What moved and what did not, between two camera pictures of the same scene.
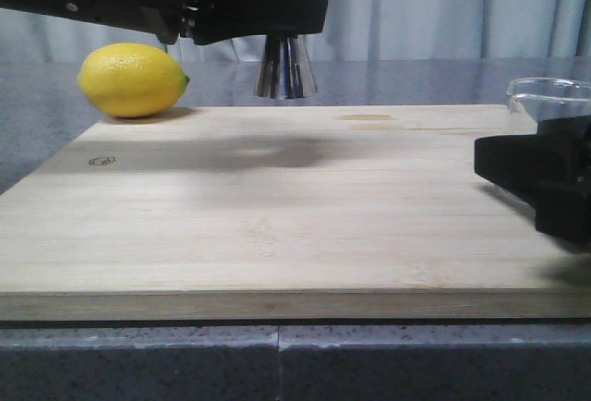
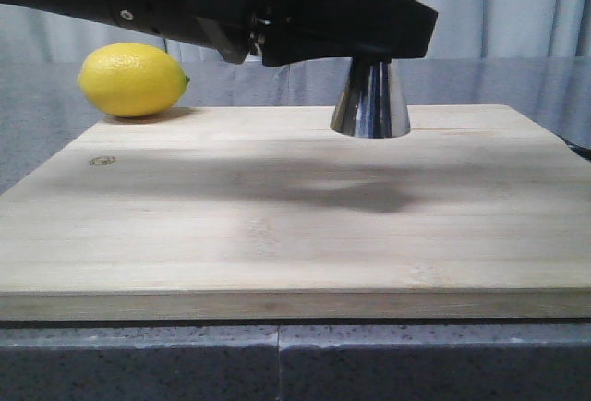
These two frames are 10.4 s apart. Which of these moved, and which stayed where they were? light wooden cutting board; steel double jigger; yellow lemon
Moved: steel double jigger
Stayed: light wooden cutting board; yellow lemon
